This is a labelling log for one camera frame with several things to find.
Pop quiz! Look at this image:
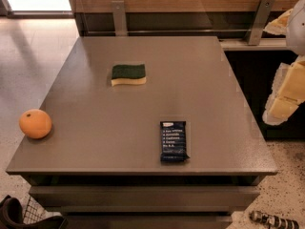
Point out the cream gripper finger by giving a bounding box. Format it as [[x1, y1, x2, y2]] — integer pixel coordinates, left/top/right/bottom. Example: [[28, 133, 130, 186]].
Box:
[[264, 9, 293, 35], [262, 56, 305, 126]]

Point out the black silver cylindrical tool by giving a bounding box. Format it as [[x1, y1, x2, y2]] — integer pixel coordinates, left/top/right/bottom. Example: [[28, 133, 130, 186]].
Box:
[[250, 211, 300, 229]]

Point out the orange fruit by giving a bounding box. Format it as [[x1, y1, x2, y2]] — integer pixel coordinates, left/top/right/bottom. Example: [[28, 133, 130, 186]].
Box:
[[19, 109, 52, 139]]

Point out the green and yellow sponge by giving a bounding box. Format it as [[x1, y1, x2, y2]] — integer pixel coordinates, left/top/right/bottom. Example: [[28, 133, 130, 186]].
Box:
[[111, 64, 147, 86]]

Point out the grey table drawer unit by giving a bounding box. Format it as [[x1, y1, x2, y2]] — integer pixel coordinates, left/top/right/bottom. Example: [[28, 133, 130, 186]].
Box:
[[24, 173, 263, 229]]

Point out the white rounded gripper body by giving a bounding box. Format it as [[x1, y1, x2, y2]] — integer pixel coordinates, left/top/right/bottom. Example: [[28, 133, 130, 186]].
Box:
[[286, 0, 305, 55]]

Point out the metal wall bracket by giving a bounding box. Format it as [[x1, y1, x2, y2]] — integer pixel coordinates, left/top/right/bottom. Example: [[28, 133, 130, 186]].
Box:
[[246, 0, 275, 46], [112, 0, 128, 36]]

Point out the dark blue rxbar wrapper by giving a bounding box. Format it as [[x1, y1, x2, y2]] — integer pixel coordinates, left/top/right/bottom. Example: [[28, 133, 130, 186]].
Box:
[[160, 121, 189, 162]]

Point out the black wire basket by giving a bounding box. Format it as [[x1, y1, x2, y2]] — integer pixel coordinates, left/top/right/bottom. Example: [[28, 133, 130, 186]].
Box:
[[0, 196, 68, 229]]

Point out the left metal wall bracket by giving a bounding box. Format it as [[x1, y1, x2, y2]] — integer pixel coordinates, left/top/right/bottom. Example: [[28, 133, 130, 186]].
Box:
[[112, 0, 128, 36]]

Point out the right metal wall bracket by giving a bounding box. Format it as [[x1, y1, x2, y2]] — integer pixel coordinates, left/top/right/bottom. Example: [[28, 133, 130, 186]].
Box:
[[246, 0, 275, 46]]

